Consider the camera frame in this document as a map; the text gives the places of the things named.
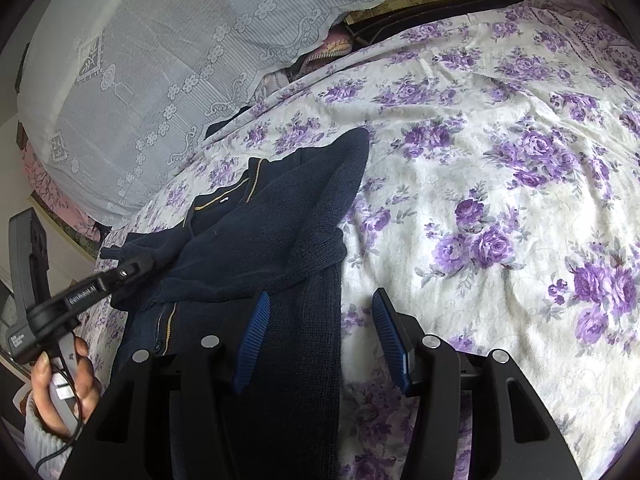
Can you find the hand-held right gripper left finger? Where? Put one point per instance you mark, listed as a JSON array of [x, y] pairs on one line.
[[252, 342]]

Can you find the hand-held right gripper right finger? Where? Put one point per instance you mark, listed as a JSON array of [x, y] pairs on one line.
[[390, 340]]

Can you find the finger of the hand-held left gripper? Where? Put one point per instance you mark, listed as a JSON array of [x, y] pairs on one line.
[[131, 270]]

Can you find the navy knit sweater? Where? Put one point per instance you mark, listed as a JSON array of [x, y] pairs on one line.
[[260, 240]]

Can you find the person's left forearm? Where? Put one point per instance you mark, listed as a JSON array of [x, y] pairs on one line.
[[42, 447]]

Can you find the person's left hand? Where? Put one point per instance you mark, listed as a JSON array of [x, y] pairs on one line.
[[47, 405]]

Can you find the pink floral cloth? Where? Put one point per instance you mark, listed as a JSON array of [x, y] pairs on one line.
[[60, 200]]

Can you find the purple floral bed sheet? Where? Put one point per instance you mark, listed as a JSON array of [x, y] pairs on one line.
[[475, 185]]

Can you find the light blue pillow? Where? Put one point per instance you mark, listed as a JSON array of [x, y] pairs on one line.
[[150, 70]]

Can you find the pink patterned pillow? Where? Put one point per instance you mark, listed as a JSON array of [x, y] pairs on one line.
[[320, 55]]

